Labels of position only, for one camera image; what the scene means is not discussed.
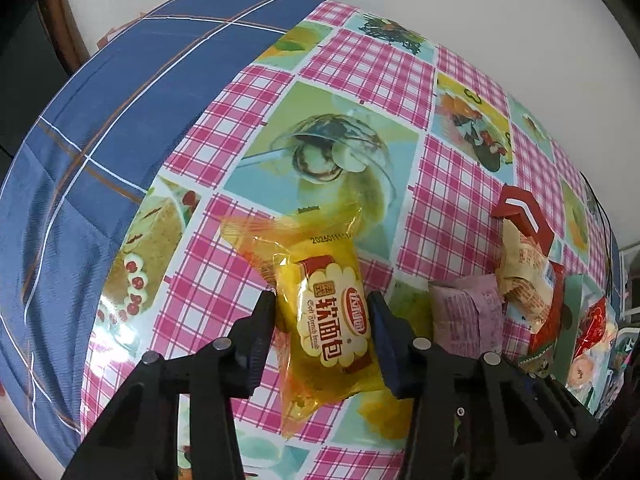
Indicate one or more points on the round pastry in clear wrapper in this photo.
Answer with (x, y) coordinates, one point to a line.
(582, 370)

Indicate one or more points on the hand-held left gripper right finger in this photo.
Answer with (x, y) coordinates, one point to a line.
(387, 345)

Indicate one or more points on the red patterned snack packet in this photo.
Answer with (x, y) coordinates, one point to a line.
(552, 310)

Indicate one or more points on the red-brown snack box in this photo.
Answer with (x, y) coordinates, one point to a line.
(525, 210)

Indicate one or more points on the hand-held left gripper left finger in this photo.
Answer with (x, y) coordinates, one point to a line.
(262, 325)

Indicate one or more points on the yellow soft bread packet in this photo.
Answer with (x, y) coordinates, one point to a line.
(325, 310)

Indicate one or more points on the small red snack packet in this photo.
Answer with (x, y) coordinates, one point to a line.
(594, 322)

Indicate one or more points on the blue plaid blanket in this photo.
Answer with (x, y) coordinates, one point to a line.
(100, 110)

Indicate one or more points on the brown wooden bed frame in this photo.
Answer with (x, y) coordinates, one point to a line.
(70, 20)

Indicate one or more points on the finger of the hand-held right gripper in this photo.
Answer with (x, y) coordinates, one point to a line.
(565, 410)

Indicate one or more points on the beige barcoded snack packet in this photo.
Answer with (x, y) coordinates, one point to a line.
(525, 280)

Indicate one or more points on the white tray with teal rim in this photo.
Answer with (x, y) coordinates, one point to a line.
(575, 310)

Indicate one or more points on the pink snack packet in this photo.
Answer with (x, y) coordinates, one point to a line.
(467, 315)

